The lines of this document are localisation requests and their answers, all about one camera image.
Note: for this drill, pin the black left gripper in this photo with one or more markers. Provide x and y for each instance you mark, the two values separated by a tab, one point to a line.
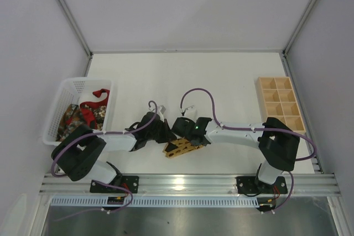
161	130

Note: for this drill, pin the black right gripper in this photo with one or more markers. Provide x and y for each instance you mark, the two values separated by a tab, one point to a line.
182	127

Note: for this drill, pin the yellow beetle print tie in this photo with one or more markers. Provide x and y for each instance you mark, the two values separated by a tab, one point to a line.
179	147

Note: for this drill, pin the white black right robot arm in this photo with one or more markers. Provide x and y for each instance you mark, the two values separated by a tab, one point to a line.
277	143

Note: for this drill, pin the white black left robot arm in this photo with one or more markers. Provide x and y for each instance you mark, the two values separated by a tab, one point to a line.
78	155

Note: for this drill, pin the red tie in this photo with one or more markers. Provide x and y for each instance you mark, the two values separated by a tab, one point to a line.
94	112

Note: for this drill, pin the camouflage pattern tie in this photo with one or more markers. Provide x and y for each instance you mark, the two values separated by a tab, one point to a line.
71	119

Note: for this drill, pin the wooden compartment box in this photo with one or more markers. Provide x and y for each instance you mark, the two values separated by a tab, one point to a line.
277	99

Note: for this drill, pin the white plastic basket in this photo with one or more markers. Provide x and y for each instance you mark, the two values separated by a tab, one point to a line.
79	101

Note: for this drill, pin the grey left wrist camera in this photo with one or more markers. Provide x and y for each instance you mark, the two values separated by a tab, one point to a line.
160	111

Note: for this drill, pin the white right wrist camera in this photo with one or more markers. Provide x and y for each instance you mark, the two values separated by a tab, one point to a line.
189	110

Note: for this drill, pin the aluminium mounting rail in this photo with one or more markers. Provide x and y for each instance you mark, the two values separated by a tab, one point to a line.
196	185

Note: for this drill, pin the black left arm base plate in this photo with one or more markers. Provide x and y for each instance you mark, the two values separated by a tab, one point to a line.
130	183

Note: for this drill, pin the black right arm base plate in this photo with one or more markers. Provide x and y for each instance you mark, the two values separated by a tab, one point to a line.
249	185

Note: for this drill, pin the white slotted cable duct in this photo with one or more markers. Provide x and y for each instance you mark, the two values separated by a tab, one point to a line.
155	201

